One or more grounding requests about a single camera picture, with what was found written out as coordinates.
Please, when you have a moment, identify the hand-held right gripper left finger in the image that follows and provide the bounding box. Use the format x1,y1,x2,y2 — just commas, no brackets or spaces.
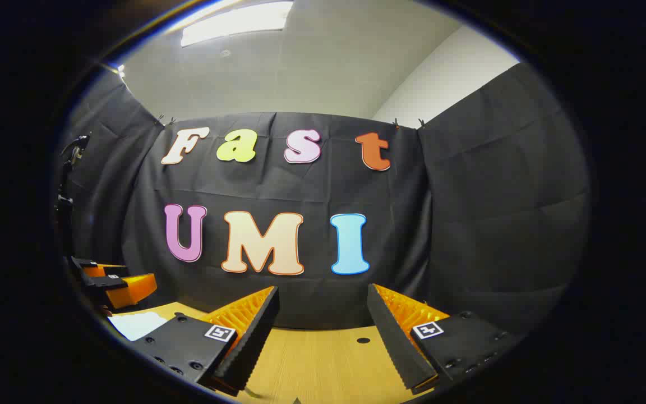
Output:
131,286,280,393

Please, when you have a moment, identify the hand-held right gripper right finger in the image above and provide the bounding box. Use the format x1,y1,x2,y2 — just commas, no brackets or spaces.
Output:
366,283,527,393

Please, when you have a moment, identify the white suitcase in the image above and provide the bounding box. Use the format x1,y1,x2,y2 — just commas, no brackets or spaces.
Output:
107,311,170,342

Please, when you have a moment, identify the black backdrop cloth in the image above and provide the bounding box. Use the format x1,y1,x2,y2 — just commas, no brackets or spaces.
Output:
54,62,592,337

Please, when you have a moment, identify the ceiling light panel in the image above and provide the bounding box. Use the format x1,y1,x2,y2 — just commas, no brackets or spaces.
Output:
180,1,294,48

